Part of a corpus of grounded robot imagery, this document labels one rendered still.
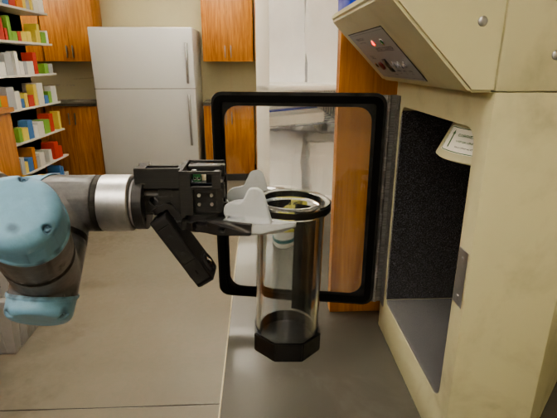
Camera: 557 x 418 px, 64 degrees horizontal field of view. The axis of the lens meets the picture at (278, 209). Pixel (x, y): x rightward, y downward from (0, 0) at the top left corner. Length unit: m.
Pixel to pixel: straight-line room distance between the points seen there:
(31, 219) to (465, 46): 0.43
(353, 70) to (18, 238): 0.60
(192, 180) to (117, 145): 5.09
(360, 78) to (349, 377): 0.52
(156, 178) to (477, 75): 0.38
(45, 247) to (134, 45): 5.09
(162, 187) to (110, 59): 5.01
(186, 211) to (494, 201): 0.36
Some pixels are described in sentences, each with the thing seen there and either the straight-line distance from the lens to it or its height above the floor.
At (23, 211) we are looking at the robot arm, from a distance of 0.45.
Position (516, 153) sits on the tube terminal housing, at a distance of 0.52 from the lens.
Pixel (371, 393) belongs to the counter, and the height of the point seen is 0.94.
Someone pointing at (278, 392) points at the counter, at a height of 0.94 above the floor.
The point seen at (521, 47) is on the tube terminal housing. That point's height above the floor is 1.45.
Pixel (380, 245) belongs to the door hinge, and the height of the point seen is 1.11.
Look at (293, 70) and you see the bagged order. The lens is 1.85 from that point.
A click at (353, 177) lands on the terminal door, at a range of 0.80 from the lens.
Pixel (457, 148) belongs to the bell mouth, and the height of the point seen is 1.33.
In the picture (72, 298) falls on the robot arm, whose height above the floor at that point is 1.18.
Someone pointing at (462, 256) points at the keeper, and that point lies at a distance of 0.55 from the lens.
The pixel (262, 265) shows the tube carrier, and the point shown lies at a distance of 0.61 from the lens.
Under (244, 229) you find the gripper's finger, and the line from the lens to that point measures 0.55.
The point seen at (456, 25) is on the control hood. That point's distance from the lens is 0.48.
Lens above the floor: 1.44
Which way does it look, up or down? 18 degrees down
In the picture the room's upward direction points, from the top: straight up
